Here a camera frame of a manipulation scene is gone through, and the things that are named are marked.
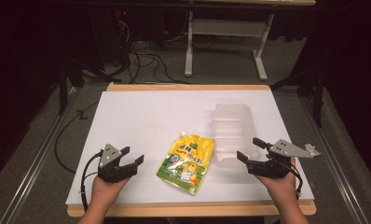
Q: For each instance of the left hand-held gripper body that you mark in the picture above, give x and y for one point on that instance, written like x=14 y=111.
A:
x=111 y=169

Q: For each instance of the clear plastic tray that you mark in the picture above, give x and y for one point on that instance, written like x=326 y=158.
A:
x=233 y=130

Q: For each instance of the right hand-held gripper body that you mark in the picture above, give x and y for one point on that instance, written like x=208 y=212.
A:
x=286 y=149

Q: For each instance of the black stand leg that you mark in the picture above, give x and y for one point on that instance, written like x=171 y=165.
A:
x=318 y=99
x=62 y=90

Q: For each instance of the person's left hand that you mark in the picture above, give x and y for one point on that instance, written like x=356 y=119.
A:
x=107 y=190

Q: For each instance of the yellow spouted pouch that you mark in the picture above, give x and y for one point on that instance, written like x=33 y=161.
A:
x=186 y=163

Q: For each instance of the white metal table frame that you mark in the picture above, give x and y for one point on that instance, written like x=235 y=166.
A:
x=227 y=27

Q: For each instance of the metal floor rail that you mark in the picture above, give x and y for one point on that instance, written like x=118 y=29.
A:
x=31 y=174
x=340 y=174

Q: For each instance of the person's right hand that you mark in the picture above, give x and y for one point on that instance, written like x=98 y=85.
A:
x=280 y=188

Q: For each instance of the white table sheet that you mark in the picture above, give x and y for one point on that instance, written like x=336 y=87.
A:
x=143 y=118

